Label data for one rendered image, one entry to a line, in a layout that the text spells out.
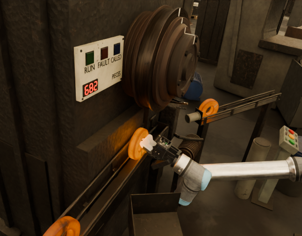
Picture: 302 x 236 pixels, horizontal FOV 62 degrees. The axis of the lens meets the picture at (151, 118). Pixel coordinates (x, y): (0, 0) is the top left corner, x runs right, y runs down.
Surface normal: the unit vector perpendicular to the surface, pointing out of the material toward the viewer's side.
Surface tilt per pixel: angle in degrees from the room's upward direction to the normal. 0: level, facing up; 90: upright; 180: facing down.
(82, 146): 0
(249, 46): 90
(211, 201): 0
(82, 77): 90
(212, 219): 0
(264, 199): 90
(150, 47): 62
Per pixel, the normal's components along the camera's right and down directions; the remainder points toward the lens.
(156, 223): 0.12, -0.81
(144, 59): -0.39, 0.18
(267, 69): -0.64, 0.32
